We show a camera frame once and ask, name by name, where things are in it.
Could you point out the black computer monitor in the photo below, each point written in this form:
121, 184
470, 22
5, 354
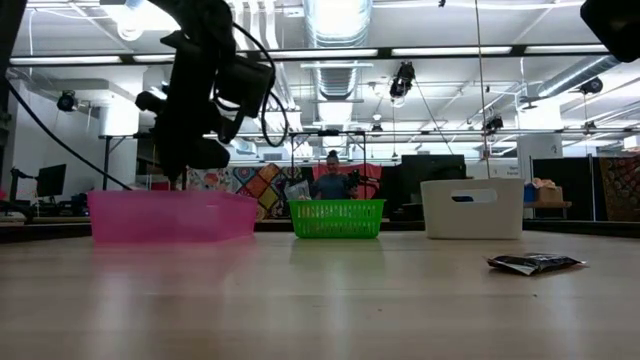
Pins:
51, 180

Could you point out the cardboard box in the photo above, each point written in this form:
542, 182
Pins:
548, 194

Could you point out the black partition panel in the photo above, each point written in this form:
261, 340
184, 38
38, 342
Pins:
575, 175

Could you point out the wooden side table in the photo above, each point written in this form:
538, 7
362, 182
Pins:
547, 204

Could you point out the brown Hershey's candy bar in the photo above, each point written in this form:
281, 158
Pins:
532, 262

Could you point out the black ceiling spotlight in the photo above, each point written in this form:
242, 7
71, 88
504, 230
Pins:
591, 85
494, 123
402, 80
66, 101

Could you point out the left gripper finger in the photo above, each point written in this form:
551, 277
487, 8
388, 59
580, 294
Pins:
174, 172

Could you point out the person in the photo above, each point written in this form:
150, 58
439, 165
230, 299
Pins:
332, 185

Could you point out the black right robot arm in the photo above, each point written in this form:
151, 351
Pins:
615, 25

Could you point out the red hanging cloth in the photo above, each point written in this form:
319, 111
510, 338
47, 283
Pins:
367, 171

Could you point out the brown patterned wall hanging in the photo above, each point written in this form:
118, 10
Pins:
620, 187

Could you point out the blue bin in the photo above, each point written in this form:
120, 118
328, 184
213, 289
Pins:
528, 194

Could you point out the pink plastic bin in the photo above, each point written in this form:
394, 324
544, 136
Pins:
170, 215

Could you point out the colourful patchwork quilt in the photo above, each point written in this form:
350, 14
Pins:
260, 182

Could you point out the black metal rig frame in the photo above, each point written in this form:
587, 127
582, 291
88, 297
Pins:
580, 227

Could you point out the green plastic mesh basket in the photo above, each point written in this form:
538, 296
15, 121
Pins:
335, 217

